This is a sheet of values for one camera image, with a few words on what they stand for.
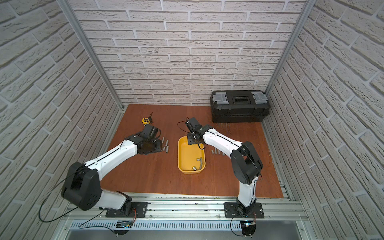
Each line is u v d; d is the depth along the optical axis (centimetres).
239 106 99
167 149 95
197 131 67
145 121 108
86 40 82
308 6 69
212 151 95
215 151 95
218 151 94
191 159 89
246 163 48
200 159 90
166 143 97
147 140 66
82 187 42
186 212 74
